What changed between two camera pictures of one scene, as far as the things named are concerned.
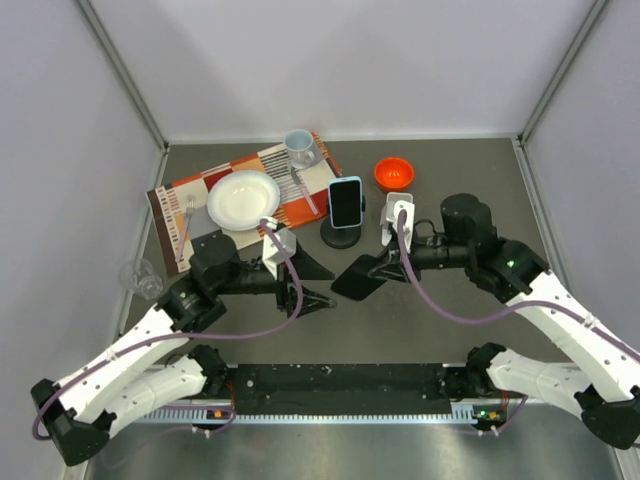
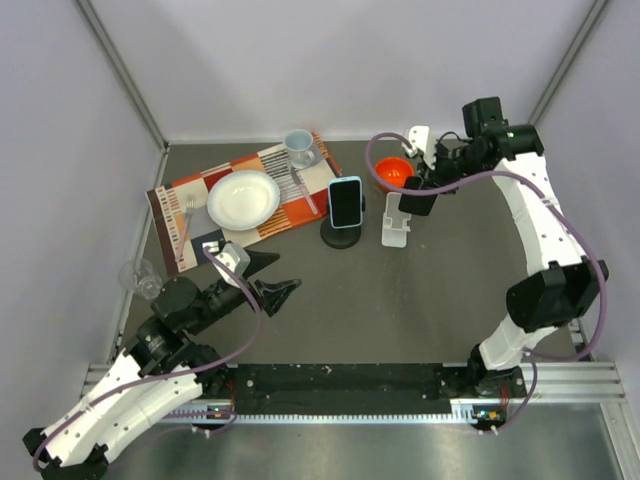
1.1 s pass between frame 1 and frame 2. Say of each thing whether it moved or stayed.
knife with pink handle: stayed
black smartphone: moved
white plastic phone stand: stayed
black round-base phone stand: stayed
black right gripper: moved
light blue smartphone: stayed
